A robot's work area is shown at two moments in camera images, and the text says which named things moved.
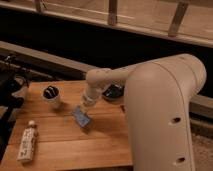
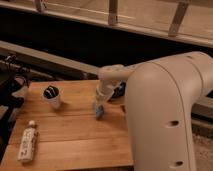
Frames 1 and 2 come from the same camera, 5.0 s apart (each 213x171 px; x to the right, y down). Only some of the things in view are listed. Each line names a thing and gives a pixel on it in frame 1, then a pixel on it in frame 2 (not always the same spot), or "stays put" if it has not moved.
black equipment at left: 11,75 stays put
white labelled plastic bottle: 27,147 stays put
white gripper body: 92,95 to 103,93
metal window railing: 112,21 stays put
